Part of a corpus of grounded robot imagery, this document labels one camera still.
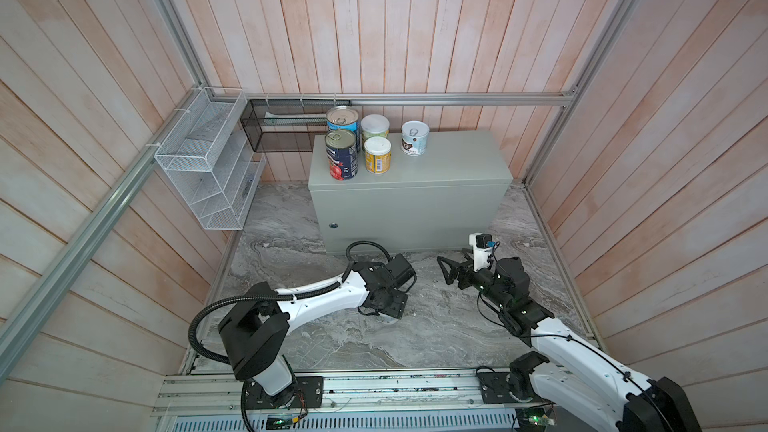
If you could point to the orange can white lid front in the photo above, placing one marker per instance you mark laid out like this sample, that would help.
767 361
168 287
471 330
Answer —
377 154

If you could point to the blue soup can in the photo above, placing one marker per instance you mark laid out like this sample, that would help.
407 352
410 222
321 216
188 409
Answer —
347 118

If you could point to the orange can white lid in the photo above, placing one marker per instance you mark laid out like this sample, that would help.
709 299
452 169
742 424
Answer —
374 125
377 154

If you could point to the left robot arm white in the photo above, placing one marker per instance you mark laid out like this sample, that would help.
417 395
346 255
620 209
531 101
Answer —
254 330

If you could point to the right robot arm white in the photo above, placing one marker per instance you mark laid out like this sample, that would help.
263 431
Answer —
564 368

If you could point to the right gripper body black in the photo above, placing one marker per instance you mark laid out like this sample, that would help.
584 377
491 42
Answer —
481 280

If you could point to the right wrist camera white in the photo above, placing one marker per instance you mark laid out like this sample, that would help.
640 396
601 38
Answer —
483 250

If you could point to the pull-tab can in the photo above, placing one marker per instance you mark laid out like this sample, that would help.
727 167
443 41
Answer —
414 137

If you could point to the white wire mesh shelf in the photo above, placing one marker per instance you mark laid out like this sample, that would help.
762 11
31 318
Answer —
208 158

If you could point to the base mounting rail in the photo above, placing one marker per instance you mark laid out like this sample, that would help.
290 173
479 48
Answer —
386 400

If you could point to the grey metal cabinet box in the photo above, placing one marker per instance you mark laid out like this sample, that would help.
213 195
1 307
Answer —
429 202

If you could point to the dark tomato can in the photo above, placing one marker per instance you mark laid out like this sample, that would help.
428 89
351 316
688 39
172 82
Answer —
342 154

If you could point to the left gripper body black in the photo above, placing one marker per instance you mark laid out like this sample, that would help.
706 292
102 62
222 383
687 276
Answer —
392 305

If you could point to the black mesh basket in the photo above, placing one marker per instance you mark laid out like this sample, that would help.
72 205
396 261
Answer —
290 125

